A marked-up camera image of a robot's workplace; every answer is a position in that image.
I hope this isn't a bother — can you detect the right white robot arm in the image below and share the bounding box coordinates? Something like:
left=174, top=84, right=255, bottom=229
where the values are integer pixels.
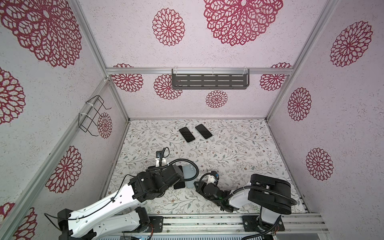
left=194, top=171, right=298, bottom=233

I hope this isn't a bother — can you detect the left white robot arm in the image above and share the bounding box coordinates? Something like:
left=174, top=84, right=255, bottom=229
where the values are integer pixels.
left=58, top=165, right=184, bottom=240

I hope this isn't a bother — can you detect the black phone centre right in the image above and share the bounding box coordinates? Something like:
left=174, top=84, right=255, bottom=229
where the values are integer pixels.
left=195, top=124, right=213, bottom=140

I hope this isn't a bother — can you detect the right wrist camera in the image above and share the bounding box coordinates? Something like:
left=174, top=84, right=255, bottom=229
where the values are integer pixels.
left=207, top=171, right=220, bottom=186

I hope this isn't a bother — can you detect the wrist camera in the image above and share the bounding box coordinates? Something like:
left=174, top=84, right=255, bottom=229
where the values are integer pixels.
left=155, top=151, right=163, bottom=167
left=207, top=171, right=220, bottom=186

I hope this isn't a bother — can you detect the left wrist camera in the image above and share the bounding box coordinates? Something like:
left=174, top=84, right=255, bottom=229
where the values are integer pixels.
left=155, top=151, right=163, bottom=167

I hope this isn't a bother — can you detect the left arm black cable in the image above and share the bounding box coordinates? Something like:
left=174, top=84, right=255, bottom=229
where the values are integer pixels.
left=44, top=146, right=200, bottom=232

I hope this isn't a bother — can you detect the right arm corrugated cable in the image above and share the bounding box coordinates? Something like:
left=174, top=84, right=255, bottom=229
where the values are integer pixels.
left=194, top=172, right=298, bottom=240

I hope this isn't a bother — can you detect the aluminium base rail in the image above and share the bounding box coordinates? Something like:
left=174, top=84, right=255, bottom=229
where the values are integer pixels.
left=153, top=213, right=330, bottom=238

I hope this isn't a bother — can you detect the black wire wall basket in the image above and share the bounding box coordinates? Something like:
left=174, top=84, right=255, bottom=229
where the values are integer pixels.
left=78, top=95, right=113, bottom=139

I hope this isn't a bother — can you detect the grey slotted wall shelf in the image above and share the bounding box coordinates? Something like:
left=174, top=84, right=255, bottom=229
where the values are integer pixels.
left=171, top=69, right=250, bottom=90

